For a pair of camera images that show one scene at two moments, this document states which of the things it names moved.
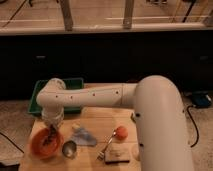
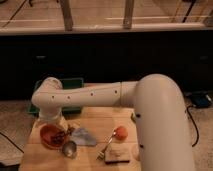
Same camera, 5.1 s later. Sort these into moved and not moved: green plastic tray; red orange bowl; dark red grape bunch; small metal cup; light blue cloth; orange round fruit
Moved: dark red grape bunch; red orange bowl
Not moved: small metal cup; green plastic tray; light blue cloth; orange round fruit
